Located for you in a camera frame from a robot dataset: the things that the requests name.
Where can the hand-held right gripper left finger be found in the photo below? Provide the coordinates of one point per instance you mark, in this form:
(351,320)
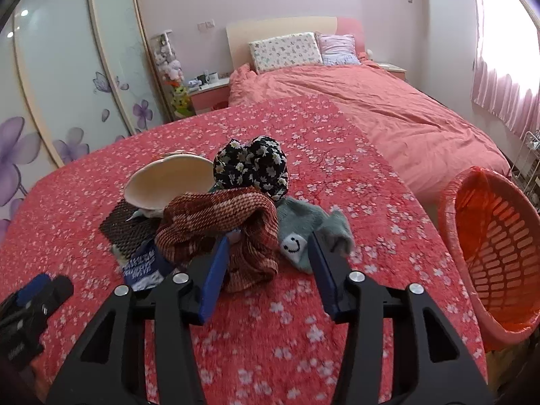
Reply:
(215,278)

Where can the pink nightstand with mugs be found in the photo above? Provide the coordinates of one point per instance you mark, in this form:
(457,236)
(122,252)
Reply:
(209,97)

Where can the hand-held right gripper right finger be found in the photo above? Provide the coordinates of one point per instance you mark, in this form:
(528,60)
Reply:
(325,278)

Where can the white patterned pillow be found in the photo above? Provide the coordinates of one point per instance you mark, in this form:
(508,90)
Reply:
(284,52)

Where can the grey smiley sock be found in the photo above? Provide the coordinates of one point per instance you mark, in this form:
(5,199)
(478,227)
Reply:
(303,219)

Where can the orange plastic laundry basket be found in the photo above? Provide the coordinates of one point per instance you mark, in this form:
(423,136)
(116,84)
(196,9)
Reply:
(498,253)

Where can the bed with pink duvet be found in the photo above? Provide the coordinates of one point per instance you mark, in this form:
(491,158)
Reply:
(379,105)

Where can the black floral cloth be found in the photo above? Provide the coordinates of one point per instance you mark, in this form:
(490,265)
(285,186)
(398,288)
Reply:
(253,164)

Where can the white wall socket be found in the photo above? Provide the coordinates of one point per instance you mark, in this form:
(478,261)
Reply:
(206,25)

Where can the pink frilled pillow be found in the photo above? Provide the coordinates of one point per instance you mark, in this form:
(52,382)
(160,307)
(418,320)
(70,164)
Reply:
(337,48)

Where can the red knit scarf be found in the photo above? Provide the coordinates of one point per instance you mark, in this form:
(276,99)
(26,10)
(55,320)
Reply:
(202,215)

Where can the red floral tablecloth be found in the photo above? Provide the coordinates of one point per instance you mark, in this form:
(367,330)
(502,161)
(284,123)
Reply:
(295,346)

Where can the cream nightstand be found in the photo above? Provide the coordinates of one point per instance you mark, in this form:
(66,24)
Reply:
(392,71)

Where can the white mug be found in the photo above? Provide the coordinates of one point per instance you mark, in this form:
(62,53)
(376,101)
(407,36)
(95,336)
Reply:
(212,77)

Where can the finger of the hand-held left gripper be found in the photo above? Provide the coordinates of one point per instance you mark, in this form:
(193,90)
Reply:
(55,293)

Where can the flower print wardrobe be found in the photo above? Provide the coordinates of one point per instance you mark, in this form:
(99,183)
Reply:
(63,71)

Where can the brown woven mat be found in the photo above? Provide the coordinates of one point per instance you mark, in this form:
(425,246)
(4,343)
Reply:
(126,228)

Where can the yellow green plush toy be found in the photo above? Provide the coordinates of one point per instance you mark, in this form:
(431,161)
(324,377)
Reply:
(181,99)

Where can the blue printed cloth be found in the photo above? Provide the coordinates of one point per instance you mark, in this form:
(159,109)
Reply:
(145,265)

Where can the stuffed toys pile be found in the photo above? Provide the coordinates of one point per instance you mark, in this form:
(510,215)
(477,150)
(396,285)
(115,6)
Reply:
(166,63)

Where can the pink curtain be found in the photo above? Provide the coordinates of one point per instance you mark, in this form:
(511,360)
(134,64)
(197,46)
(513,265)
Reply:
(506,71)

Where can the cream and pink headboard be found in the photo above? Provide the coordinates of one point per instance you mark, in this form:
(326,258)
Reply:
(274,27)

